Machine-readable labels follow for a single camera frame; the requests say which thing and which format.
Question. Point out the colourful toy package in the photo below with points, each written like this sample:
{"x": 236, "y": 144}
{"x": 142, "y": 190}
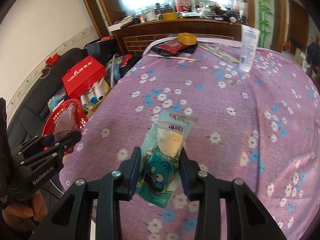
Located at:
{"x": 122, "y": 60}

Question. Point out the dark jacket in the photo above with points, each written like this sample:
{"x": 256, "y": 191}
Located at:
{"x": 313, "y": 53}

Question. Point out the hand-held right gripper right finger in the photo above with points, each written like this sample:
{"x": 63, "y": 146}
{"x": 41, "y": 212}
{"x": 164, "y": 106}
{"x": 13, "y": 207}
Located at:
{"x": 185, "y": 177}

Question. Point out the yellow storage box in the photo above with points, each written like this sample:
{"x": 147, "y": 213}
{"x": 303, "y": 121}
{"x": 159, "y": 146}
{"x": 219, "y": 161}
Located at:
{"x": 170, "y": 16}

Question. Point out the black sofa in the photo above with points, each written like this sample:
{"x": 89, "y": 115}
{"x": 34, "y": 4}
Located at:
{"x": 27, "y": 110}

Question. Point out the wooden door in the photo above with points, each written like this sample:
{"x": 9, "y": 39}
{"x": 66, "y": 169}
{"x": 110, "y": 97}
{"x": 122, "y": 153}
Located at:
{"x": 298, "y": 22}

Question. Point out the red hanging ornament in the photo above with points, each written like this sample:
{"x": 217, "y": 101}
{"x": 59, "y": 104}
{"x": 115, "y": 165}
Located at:
{"x": 52, "y": 60}

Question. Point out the small yellow box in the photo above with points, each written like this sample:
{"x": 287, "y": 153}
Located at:
{"x": 186, "y": 40}

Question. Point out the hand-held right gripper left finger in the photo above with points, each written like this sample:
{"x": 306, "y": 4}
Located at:
{"x": 135, "y": 172}

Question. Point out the red and black packet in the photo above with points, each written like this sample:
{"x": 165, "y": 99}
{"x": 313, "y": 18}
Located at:
{"x": 172, "y": 47}

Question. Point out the teal snack wrapper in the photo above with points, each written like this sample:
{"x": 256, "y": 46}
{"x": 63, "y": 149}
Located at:
{"x": 160, "y": 180}

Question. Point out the person's left forearm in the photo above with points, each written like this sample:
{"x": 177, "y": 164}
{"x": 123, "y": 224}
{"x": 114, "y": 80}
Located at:
{"x": 12, "y": 227}

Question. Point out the wooden stick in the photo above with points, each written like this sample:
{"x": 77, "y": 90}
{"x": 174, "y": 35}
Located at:
{"x": 172, "y": 58}

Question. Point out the bamboo wall painting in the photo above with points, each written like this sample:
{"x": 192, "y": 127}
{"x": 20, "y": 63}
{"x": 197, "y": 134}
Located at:
{"x": 262, "y": 17}

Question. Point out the blue printed bag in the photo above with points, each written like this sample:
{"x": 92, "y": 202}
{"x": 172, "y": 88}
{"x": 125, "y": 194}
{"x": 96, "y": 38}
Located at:
{"x": 56, "y": 98}

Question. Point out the box of white rolls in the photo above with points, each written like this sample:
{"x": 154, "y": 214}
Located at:
{"x": 93, "y": 96}

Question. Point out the wooden sideboard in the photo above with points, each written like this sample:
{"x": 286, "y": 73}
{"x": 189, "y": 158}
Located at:
{"x": 155, "y": 30}

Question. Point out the pale paper strips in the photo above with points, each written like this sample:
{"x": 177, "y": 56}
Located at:
{"x": 220, "y": 53}

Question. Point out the white lotion tube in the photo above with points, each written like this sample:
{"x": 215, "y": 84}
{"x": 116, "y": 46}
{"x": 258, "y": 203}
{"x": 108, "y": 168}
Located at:
{"x": 248, "y": 47}

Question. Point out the pink crumpled bag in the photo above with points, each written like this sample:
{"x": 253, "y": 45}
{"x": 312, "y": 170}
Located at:
{"x": 66, "y": 122}

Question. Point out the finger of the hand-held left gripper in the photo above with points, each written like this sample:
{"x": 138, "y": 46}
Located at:
{"x": 72, "y": 138}
{"x": 47, "y": 140}

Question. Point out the person's left hand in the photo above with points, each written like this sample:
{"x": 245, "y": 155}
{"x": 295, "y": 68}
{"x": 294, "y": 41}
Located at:
{"x": 20, "y": 208}

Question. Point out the red gift bag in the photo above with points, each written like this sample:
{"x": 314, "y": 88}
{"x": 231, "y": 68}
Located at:
{"x": 82, "y": 75}

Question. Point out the cardboard box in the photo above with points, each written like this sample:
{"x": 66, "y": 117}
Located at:
{"x": 300, "y": 55}

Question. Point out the red plastic basket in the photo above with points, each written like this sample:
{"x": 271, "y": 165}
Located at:
{"x": 53, "y": 116}

